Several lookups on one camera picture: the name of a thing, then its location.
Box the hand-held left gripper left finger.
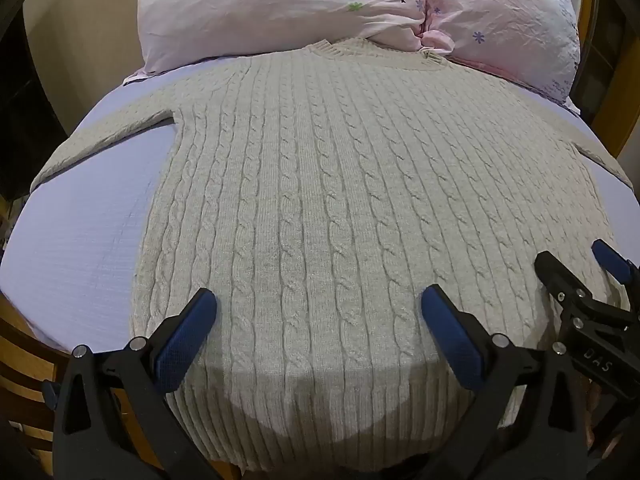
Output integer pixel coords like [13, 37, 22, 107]
[42, 288, 219, 480]

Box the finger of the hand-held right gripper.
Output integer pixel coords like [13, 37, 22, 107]
[591, 239, 640, 292]
[534, 251, 571, 307]

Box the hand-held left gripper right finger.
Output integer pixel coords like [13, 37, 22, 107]
[414, 284, 602, 480]

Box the cream cable-knit sweater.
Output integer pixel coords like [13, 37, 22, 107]
[30, 38, 636, 474]

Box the lavender bed sheet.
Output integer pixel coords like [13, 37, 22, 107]
[0, 52, 640, 356]

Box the small pink floral pillow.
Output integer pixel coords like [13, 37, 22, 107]
[419, 0, 582, 113]

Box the large pink floral pillow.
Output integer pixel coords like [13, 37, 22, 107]
[122, 0, 437, 86]

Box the wooden bed frame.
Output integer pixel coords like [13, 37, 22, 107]
[0, 195, 246, 480]

